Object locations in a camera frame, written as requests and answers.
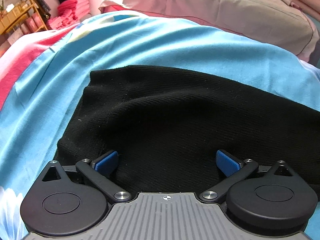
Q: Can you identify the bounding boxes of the black ribbed pants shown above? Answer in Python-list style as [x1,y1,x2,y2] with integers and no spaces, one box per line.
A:
[55,66,319,194]

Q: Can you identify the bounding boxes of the blue floral bed sheet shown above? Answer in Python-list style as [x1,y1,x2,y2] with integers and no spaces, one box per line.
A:
[1,11,319,239]

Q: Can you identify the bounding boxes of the pink folded towel stack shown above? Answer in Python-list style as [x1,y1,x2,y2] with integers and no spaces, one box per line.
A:
[47,0,90,30]

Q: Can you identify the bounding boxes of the pink beige pillow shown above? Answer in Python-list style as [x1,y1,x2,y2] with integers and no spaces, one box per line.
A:
[100,0,319,61]

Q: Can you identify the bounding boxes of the wooden shelf rack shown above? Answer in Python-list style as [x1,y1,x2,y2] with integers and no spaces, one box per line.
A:
[1,0,50,35]

